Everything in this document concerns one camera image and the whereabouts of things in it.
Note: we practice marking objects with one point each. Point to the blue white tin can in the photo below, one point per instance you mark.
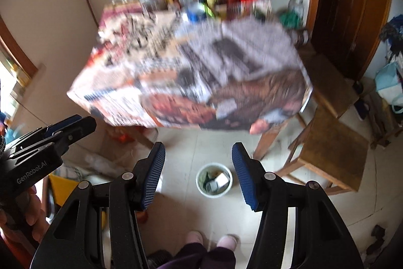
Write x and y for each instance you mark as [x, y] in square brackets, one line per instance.
[196, 12]

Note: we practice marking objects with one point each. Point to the green crumpled bag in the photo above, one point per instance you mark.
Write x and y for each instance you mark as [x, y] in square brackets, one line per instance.
[290, 20]

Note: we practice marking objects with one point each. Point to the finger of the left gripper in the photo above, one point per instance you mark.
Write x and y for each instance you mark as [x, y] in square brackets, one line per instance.
[72, 133]
[52, 129]

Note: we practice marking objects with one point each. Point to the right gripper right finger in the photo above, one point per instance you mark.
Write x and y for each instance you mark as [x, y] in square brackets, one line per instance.
[322, 240]

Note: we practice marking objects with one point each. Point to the dark wooden door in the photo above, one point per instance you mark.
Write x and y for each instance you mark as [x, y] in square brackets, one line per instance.
[346, 32]

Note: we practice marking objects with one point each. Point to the clothes pile on rack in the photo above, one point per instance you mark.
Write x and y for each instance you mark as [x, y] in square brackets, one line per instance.
[391, 34]

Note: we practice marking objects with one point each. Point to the wooden stool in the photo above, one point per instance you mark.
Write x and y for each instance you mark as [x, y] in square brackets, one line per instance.
[331, 89]
[331, 150]

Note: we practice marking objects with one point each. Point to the person's right foot slipper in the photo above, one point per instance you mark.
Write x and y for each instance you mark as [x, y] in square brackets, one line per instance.
[229, 242]

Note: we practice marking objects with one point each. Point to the yellow object on floor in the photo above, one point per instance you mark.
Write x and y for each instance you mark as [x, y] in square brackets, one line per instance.
[58, 191]

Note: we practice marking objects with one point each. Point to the light blue bag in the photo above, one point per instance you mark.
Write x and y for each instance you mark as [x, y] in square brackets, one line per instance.
[388, 81]

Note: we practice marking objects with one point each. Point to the person's foot slipper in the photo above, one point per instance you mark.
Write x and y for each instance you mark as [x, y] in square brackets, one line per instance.
[194, 237]
[229, 242]

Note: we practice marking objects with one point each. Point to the white trash bucket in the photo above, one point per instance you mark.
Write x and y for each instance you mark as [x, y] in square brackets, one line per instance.
[214, 180]

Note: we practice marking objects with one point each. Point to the person's left foot slipper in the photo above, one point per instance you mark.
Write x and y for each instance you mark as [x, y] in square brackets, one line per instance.
[194, 237]

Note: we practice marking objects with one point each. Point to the glass jar silver lid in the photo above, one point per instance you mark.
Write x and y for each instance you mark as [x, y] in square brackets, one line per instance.
[297, 7]

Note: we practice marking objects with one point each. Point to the person's left hand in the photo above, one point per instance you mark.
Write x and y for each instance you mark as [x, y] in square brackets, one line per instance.
[34, 215]

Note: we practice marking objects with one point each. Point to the printed newspaper tablecloth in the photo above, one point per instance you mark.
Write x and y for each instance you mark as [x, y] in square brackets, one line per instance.
[159, 69]

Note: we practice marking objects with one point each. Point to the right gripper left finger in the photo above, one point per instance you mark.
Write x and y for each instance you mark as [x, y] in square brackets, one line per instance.
[74, 238]

